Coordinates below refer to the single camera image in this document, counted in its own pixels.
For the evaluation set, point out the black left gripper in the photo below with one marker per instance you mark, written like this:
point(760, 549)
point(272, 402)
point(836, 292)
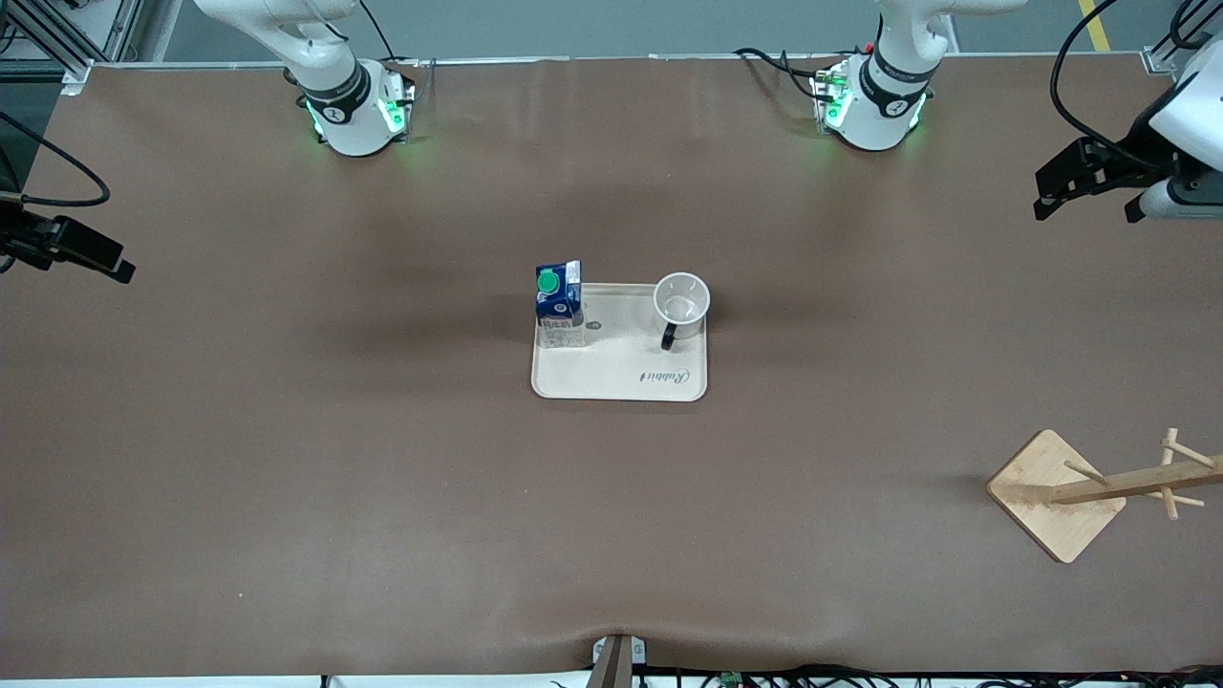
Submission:
point(1126, 159)

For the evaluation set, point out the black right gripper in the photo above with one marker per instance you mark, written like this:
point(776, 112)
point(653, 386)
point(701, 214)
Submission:
point(17, 241)

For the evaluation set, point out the blue milk carton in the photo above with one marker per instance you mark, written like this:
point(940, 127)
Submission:
point(562, 306)

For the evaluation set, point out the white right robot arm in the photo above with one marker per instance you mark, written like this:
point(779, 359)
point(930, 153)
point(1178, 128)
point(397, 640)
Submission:
point(349, 110)

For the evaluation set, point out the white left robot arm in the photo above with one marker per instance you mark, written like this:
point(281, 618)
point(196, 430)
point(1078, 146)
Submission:
point(874, 115)

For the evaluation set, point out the wooden cup rack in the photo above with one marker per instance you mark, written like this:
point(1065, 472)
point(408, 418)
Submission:
point(1051, 516)

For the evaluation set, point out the cream plastic tray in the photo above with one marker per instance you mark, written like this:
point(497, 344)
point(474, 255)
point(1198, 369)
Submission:
point(621, 368)

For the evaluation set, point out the small green circuit board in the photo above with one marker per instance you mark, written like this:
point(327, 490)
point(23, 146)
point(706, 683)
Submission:
point(731, 679)

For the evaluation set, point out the aluminium frame corner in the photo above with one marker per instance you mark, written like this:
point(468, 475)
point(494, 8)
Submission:
point(1161, 57)

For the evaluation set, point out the aluminium frame with black struts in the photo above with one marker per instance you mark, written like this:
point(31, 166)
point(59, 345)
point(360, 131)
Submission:
point(124, 29)

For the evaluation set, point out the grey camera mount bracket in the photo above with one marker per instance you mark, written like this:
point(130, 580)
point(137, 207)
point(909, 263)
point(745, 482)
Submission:
point(618, 659)

